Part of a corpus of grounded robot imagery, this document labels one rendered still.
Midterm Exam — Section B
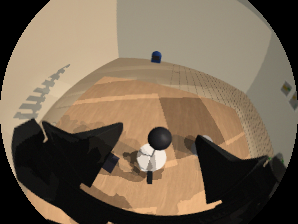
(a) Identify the glass french press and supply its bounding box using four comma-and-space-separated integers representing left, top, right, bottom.
137, 127, 172, 184

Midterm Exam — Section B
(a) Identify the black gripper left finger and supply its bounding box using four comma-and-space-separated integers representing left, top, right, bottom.
41, 120, 124, 188

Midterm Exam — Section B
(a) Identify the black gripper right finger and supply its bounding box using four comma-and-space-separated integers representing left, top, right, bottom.
194, 135, 269, 205

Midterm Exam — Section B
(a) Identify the grey cylinder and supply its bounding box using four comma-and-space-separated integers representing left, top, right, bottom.
190, 135, 212, 157

